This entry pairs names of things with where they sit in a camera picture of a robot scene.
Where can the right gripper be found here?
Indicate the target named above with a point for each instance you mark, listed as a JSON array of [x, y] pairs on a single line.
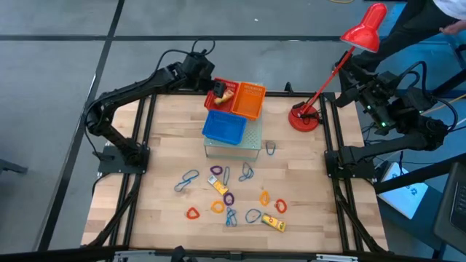
[[375, 98]]

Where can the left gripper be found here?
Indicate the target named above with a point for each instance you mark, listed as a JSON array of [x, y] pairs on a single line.
[[198, 72]]

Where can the yellow snack packets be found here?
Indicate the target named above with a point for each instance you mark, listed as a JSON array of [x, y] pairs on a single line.
[[227, 97]]

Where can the blue rubber band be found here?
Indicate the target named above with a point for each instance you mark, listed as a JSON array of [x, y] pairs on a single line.
[[186, 179], [267, 148], [231, 215], [224, 176], [175, 187], [246, 216], [251, 174]]

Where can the purple rubber band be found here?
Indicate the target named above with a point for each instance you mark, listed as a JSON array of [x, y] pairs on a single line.
[[211, 170], [224, 199]]

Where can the yellow crayon box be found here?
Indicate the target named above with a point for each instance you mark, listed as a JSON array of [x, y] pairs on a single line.
[[219, 186], [273, 222]]

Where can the orange rubber band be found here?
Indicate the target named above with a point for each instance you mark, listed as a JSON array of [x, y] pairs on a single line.
[[261, 198], [212, 206]]

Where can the red rubber band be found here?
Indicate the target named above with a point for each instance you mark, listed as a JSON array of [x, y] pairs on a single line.
[[276, 206]]

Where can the orange plastic basket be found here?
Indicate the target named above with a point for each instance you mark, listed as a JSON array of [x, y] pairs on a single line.
[[249, 102], [188, 215]]

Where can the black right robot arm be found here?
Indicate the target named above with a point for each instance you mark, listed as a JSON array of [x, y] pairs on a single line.
[[393, 143]]

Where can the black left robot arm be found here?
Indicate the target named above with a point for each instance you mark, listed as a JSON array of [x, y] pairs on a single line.
[[131, 89]]

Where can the red desk lamp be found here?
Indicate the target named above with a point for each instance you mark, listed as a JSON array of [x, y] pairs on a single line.
[[364, 34]]

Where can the red plastic basket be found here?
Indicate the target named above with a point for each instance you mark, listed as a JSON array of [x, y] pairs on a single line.
[[209, 103]]

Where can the blue plastic basket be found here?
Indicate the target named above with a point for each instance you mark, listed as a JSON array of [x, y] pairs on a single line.
[[224, 127]]

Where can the person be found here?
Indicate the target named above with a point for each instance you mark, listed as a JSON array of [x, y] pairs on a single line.
[[411, 25]]

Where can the black table leg stand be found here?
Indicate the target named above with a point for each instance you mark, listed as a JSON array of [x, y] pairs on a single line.
[[448, 85]]

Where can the black diagonal beam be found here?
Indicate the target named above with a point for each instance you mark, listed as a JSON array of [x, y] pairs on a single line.
[[418, 176]]

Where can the person's hand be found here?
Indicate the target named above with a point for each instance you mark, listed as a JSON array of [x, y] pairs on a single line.
[[453, 28]]

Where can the white box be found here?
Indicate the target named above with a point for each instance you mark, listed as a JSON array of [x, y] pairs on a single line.
[[404, 198]]

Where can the grey laptop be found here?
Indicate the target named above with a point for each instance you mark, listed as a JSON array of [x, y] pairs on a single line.
[[451, 211]]

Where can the grey chair base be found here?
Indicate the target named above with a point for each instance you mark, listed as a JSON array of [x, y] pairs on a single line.
[[11, 166]]

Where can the black rig crossbar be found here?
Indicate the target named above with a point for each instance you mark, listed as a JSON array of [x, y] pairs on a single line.
[[54, 254]]

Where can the black aluminium table frame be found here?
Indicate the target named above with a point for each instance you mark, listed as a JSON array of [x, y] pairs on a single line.
[[276, 94]]

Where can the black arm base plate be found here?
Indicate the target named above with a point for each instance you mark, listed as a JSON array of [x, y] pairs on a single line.
[[109, 163], [333, 167]]

